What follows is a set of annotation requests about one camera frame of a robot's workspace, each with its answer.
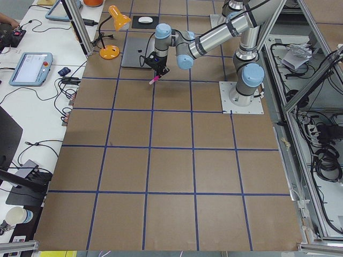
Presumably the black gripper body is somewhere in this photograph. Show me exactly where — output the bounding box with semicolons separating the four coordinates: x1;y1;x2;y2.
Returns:
155;56;167;73

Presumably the pink highlighter pen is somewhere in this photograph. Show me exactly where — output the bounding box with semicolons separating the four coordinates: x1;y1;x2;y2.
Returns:
149;75;161;85

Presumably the white computer mouse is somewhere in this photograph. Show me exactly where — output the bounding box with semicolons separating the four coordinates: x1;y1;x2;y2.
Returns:
138;16;153;24

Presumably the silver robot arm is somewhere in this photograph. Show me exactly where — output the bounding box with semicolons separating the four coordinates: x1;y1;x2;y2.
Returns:
221;0;243;17
144;0;285;107

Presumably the black mousepad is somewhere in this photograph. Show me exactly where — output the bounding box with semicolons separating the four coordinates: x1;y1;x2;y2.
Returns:
131;16;159;29

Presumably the grey closed laptop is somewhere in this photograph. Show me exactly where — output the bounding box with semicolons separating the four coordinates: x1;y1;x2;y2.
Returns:
121;36;155;69

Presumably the orange desk lamp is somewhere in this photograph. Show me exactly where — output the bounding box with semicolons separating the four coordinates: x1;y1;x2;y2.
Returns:
98;5;132;61

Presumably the orange cylindrical container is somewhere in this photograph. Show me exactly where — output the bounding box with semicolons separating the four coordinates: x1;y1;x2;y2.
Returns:
83;0;103;7

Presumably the dark blue checkered pouch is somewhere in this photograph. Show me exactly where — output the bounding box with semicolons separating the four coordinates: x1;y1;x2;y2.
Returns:
58;67;71;77

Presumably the blue teach pendant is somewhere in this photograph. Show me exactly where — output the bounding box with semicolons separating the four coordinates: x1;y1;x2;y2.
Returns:
9;52;53;87
45;1;70;22

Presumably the black monitor stand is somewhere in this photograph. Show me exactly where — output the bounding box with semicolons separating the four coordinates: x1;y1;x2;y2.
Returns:
1;109;52;207

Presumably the white paper cup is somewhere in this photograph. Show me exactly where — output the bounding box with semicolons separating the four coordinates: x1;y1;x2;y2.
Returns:
5;206;34;225

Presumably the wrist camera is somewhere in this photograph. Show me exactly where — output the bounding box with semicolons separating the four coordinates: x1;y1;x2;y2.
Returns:
144;51;160;70

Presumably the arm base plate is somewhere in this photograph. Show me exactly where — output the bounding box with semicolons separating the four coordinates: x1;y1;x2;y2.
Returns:
219;81;264;115
210;14;227;28

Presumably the black lamp power cord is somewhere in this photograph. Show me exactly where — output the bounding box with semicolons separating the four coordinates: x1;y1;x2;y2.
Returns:
91;32;116;50

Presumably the aluminium frame post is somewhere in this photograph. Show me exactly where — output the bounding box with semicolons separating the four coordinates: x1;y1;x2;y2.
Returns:
62;0;94;56

